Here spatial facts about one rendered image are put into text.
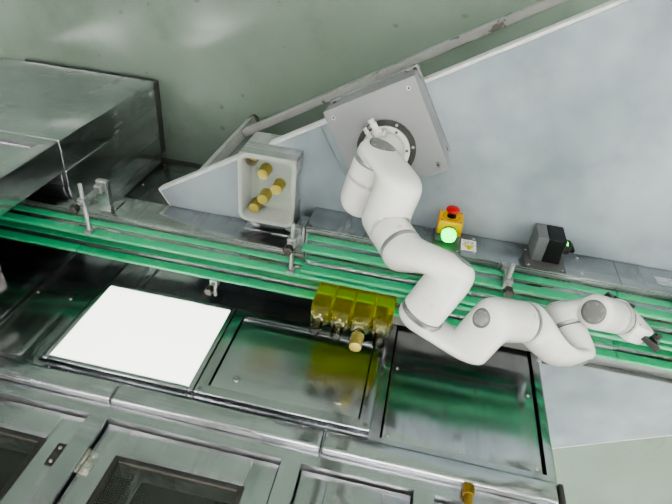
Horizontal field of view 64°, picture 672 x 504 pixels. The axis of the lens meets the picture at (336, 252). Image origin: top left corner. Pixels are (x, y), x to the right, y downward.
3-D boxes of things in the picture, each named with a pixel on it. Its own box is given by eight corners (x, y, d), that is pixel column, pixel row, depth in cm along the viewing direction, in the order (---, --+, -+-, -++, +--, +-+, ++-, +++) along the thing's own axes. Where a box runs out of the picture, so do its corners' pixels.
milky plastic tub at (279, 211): (247, 205, 172) (238, 219, 165) (247, 140, 159) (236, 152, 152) (300, 215, 170) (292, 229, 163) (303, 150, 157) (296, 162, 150)
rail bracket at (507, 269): (497, 267, 152) (499, 296, 141) (504, 246, 148) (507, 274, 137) (511, 270, 152) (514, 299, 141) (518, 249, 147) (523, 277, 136)
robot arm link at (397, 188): (371, 262, 105) (403, 194, 96) (331, 193, 121) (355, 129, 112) (411, 263, 109) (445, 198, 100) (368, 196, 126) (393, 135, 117)
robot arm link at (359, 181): (348, 183, 131) (330, 212, 117) (366, 135, 123) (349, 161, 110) (384, 199, 130) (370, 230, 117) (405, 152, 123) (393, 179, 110)
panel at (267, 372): (110, 288, 173) (42, 364, 146) (108, 281, 171) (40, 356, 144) (384, 345, 163) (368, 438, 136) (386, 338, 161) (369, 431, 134)
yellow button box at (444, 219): (435, 227, 163) (434, 240, 157) (440, 206, 159) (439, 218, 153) (458, 231, 162) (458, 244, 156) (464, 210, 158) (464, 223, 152)
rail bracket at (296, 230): (292, 257, 163) (280, 281, 153) (294, 209, 154) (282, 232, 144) (301, 259, 163) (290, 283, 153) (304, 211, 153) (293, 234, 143)
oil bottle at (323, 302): (323, 280, 166) (307, 325, 149) (325, 265, 163) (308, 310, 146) (341, 283, 166) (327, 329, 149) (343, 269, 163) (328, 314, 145)
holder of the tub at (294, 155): (248, 219, 175) (240, 231, 169) (248, 140, 159) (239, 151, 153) (299, 228, 173) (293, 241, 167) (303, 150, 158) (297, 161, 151)
